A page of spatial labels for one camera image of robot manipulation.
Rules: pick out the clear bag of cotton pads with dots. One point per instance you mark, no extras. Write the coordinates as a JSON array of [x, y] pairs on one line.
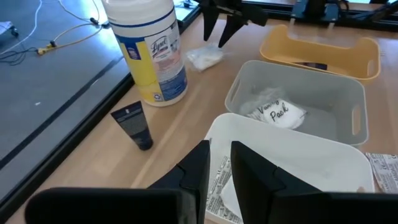
[[205, 57]]

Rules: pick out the grey plastic bin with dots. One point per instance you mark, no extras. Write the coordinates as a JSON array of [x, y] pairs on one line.
[[326, 102]]

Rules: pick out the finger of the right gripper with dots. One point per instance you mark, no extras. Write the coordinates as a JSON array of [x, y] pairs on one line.
[[230, 29], [210, 21]]

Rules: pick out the yellow plastic bin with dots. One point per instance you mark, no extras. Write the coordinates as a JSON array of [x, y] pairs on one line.
[[311, 49]]

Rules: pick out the yellow power plug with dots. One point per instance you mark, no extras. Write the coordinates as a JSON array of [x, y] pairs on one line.
[[43, 50]]

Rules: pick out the white plastic bin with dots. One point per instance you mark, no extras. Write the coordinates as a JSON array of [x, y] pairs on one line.
[[295, 161]]

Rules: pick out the disinfecting wipes canister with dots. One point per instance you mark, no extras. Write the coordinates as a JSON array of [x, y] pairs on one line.
[[146, 53]]

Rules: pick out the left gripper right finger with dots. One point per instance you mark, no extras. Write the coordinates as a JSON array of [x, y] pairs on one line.
[[264, 193]]

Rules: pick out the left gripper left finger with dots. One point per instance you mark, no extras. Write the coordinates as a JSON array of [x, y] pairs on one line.
[[192, 174]]

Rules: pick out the bandage strip pack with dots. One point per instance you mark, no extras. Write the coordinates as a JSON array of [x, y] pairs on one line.
[[384, 171], [219, 183]]

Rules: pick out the vanity pack labelled bag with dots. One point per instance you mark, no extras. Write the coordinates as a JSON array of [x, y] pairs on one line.
[[276, 112]]

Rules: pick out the small black cream tube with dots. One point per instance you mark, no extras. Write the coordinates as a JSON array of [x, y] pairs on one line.
[[133, 124]]

